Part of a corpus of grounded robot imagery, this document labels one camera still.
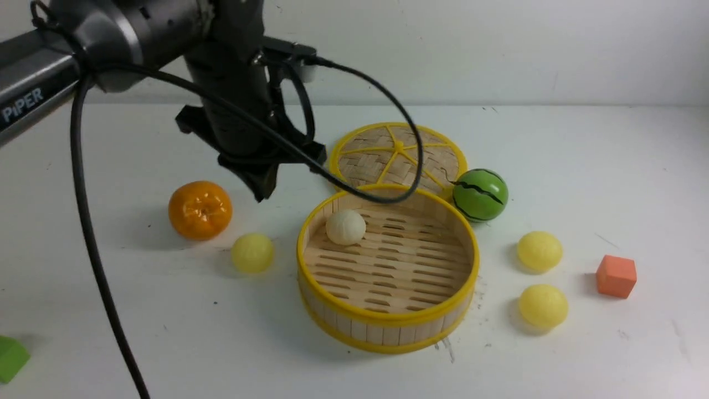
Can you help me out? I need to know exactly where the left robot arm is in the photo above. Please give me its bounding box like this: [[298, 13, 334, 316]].
[[1, 1, 327, 201]]

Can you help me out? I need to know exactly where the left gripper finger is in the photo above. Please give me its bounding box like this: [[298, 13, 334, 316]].
[[244, 162, 280, 202]]

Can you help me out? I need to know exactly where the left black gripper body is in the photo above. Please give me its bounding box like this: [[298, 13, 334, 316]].
[[175, 33, 327, 166]]

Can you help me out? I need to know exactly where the woven bamboo steamer lid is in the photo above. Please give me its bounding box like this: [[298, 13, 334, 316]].
[[327, 123, 469, 200]]

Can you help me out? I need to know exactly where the orange foam cube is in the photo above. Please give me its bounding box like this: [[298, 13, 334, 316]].
[[595, 254, 636, 300]]

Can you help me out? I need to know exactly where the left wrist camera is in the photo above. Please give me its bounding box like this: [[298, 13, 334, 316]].
[[261, 36, 317, 83]]

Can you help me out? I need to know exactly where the white toy bun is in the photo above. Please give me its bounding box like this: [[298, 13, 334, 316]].
[[326, 209, 367, 247]]

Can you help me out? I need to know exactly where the green toy watermelon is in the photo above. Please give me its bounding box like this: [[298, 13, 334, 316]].
[[451, 168, 509, 222]]

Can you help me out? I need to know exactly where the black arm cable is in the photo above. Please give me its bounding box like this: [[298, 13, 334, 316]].
[[30, 0, 425, 399]]

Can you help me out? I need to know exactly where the yellow-rimmed bamboo steamer tray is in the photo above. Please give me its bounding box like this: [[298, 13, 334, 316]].
[[296, 190, 480, 354]]

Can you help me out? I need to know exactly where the green foam block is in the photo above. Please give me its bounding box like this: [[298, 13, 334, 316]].
[[0, 336, 30, 384]]

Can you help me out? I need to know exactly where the orange toy tangerine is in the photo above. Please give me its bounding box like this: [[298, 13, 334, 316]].
[[167, 180, 233, 242]]

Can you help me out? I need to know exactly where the yellow toy bun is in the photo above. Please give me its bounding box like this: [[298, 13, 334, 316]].
[[230, 233, 275, 274], [517, 284, 569, 331], [516, 231, 564, 274]]

